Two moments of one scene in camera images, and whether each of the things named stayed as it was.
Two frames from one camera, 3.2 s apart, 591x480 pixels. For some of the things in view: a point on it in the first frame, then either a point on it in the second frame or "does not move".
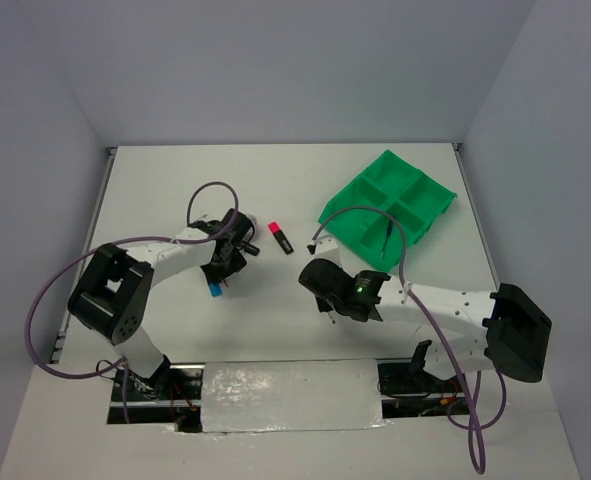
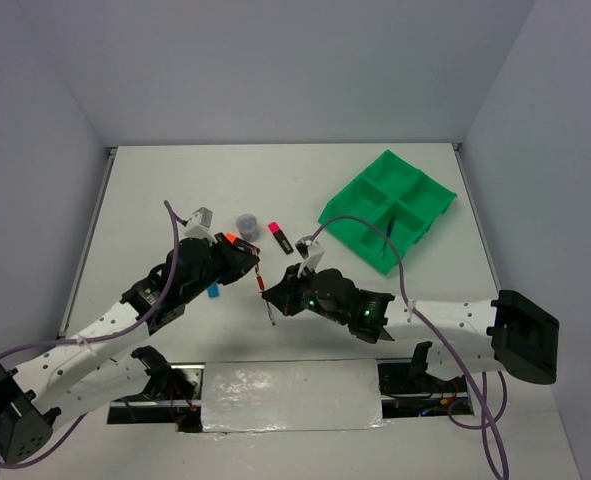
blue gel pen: [389, 230] does not move
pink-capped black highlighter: [280, 237] does not move
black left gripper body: [219, 268] -> [216, 270]
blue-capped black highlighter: [216, 289] does not move
